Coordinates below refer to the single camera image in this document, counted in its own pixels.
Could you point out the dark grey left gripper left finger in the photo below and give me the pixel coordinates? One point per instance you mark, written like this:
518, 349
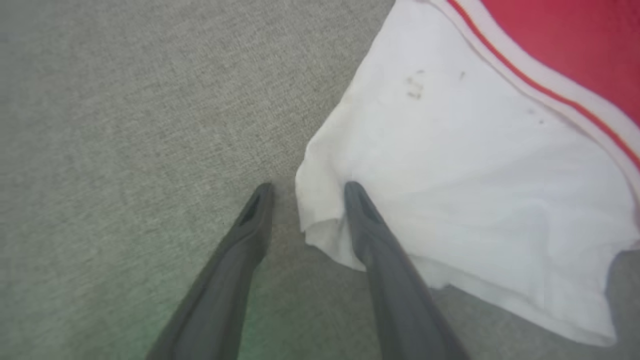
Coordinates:
220, 295

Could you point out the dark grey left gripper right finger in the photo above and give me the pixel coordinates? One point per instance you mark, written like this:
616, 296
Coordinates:
400, 295

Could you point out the red shirt with white trim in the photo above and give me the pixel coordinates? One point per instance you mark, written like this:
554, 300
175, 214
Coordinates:
475, 200

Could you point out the grey fabric sofa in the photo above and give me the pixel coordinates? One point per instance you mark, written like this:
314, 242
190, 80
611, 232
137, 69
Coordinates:
125, 150

